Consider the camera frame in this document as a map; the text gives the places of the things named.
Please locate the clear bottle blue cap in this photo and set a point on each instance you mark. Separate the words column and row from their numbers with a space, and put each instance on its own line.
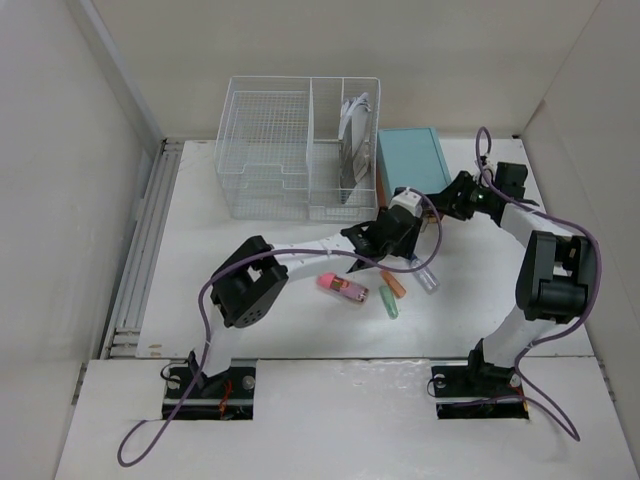
column 424, row 275

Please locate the orange translucent case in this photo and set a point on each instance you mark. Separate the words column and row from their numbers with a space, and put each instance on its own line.
column 393, row 283

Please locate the white wire desk organizer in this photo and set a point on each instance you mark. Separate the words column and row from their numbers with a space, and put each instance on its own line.
column 277, row 149

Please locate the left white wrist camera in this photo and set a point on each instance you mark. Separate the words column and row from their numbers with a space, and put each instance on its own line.
column 408, row 200

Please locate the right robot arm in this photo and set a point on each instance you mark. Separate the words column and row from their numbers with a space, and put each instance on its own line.
column 555, row 284

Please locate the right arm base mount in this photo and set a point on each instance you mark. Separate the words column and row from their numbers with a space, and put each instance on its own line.
column 476, row 390

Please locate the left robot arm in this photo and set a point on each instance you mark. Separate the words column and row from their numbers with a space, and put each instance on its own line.
column 245, row 287

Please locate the aluminium rail frame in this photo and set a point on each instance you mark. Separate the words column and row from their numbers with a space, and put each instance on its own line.
column 126, row 314

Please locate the teal orange drawer cabinet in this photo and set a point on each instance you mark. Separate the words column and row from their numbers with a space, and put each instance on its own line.
column 410, row 157

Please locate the pink capped marker tube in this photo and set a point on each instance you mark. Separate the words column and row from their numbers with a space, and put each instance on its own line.
column 345, row 288

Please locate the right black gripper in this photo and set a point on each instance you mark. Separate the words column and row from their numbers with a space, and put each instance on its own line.
column 447, row 200

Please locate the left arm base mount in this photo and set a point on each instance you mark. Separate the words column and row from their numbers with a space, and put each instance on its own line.
column 228, row 396

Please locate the green translucent case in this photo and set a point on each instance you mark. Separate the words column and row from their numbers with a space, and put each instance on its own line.
column 388, row 299

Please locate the grey setup guide booklet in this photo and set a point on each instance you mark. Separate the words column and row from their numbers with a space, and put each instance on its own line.
column 353, row 137

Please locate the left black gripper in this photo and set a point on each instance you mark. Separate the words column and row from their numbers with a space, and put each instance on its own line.
column 403, row 249

